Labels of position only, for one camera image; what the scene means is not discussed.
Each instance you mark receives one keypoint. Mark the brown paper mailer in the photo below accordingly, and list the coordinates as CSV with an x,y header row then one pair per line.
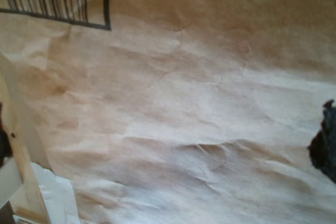
x,y
183,103

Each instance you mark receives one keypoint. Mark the white shipping label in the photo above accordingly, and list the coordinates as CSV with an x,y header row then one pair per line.
x,y
57,197

